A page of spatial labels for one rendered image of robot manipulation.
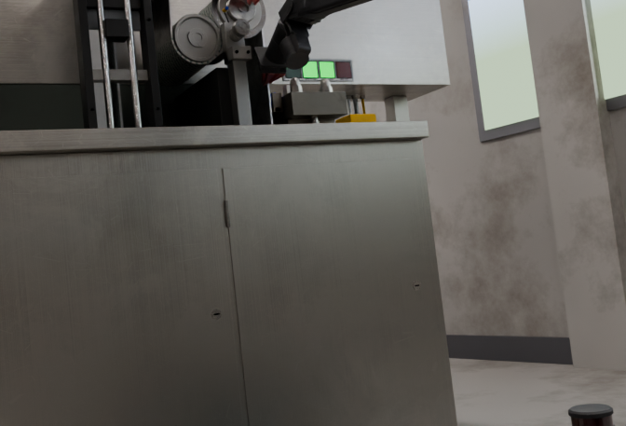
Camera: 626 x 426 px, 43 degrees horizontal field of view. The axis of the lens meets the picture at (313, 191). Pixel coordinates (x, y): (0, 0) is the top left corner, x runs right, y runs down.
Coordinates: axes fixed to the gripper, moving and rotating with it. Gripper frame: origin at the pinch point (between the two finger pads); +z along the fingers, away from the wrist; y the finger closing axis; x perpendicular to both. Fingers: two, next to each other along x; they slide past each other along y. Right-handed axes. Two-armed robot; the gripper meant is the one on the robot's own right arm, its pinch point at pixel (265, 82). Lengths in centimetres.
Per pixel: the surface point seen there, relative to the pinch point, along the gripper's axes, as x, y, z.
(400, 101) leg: 28, 74, 38
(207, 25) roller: 10.9, -15.0, -8.4
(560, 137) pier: 31, 174, 66
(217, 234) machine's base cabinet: -48, -28, -6
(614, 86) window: 33, 184, 36
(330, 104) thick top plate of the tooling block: -9.4, 14.9, -1.5
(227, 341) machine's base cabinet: -67, -28, 5
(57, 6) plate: 40, -44, 12
